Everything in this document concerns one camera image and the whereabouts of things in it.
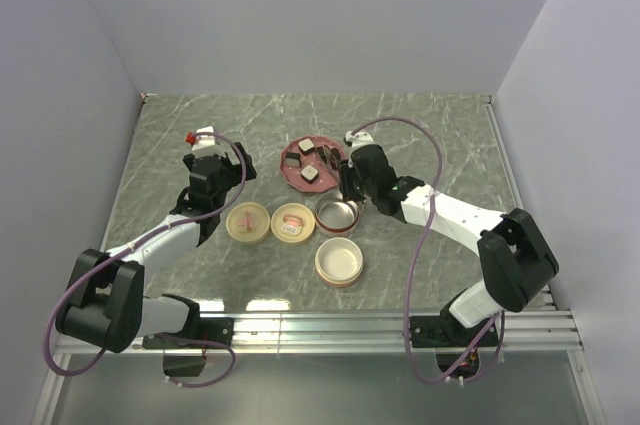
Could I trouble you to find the metal tongs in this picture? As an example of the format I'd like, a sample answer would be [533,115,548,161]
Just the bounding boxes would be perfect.
[315,144,349,183]

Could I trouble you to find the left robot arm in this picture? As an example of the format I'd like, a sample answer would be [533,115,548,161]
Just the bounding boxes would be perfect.
[51,142,257,353]

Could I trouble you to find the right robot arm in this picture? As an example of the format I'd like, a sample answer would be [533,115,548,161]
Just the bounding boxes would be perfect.
[339,142,559,345]

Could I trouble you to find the steel lunch box tier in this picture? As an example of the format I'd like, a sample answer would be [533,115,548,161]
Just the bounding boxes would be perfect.
[314,192,361,237]

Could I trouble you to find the cream lunch box tier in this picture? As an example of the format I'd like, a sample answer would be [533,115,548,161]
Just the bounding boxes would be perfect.
[314,237,364,288]

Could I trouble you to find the black spiky sea cucumber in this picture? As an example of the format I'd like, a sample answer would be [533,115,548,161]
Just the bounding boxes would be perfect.
[324,145,341,170]

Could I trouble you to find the cream lid with pink knob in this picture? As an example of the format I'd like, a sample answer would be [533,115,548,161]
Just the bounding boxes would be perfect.
[225,202,271,245]

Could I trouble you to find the sushi piece front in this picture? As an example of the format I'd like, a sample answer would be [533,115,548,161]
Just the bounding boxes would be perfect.
[300,165,319,183]

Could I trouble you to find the sushi piece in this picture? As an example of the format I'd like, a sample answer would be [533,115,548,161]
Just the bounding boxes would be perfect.
[297,138,316,155]
[300,165,319,183]
[284,152,301,168]

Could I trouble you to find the pink dotted plate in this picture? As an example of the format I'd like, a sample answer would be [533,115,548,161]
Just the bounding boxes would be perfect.
[279,135,347,193]

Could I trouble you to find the sushi piece back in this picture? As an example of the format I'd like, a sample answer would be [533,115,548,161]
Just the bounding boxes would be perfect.
[297,138,316,155]

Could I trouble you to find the sushi piece left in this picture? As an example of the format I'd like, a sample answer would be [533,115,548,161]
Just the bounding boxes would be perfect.
[284,152,301,168]

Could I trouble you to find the cream lid with barcode label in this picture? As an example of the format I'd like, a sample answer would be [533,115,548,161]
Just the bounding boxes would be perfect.
[270,203,316,244]

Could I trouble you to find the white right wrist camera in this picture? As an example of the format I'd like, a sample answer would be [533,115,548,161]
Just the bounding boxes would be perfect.
[344,130,374,150]

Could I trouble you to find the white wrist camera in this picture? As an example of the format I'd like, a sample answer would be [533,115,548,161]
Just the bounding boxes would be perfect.
[344,130,374,150]
[185,126,223,158]

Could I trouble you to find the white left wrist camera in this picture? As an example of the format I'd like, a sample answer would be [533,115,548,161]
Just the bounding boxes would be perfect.
[185,126,223,158]

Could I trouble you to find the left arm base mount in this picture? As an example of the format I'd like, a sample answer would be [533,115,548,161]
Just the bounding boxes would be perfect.
[142,317,235,350]

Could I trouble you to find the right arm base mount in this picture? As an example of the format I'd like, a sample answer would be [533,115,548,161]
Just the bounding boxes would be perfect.
[409,315,490,349]

